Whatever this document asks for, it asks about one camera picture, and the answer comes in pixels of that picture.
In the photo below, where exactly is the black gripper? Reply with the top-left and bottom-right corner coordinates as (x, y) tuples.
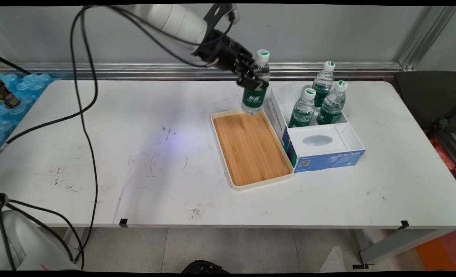
(192, 29), (269, 91)

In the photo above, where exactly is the green label water bottle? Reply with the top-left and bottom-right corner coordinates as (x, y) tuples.
(288, 88), (316, 128)
(311, 61), (336, 109)
(241, 49), (271, 115)
(316, 80), (349, 125)

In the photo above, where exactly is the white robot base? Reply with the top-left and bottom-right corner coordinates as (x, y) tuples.
(0, 209), (83, 272)

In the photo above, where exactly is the bamboo tray with cream rim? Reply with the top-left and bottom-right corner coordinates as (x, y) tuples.
(210, 108), (295, 191)

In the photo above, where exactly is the blue and white cardboard box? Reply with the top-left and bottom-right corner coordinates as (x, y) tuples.
(268, 85), (366, 173)

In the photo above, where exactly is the round black floor object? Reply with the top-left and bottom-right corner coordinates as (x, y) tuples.
(181, 260), (231, 274)

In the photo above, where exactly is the red patterned bag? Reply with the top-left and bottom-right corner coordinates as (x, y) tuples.
(424, 130), (456, 178)

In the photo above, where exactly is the blue plastic bubble packaging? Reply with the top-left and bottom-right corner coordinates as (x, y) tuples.
(0, 73), (56, 155)

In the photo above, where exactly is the grey table leg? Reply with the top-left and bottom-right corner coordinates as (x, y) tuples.
(358, 229), (450, 266)

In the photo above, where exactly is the printed drink can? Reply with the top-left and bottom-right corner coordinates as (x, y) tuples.
(0, 75), (21, 109)

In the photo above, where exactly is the orange box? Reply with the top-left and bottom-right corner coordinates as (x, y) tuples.
(415, 229), (456, 271)

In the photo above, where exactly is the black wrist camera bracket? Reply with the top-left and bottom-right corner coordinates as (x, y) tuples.
(202, 4), (241, 25)

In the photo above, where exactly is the black cable to gripper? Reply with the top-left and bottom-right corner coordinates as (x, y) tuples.
(97, 5), (236, 68)

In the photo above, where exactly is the horizontal aluminium frame rail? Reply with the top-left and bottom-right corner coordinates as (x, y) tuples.
(0, 62), (404, 81)

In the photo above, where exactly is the slanted aluminium frame post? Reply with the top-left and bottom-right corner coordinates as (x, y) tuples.
(397, 5), (456, 71)

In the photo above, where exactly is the long black hanging cable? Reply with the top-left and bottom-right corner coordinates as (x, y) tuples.
(70, 5), (99, 270)

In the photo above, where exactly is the black cable looping over table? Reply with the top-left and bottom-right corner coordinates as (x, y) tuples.
(0, 6), (99, 160)

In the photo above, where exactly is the thin black cable by wall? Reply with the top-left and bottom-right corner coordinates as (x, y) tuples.
(0, 53), (31, 75)

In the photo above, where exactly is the black cable bundle at base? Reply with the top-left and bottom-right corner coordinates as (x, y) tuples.
(0, 188), (87, 270)

